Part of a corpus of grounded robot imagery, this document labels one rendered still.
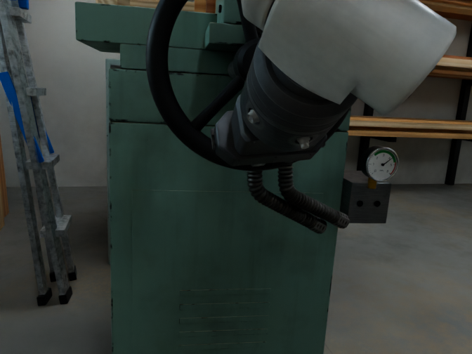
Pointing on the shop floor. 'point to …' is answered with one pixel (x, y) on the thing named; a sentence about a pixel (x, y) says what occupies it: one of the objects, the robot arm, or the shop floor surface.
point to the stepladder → (54, 246)
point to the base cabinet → (214, 251)
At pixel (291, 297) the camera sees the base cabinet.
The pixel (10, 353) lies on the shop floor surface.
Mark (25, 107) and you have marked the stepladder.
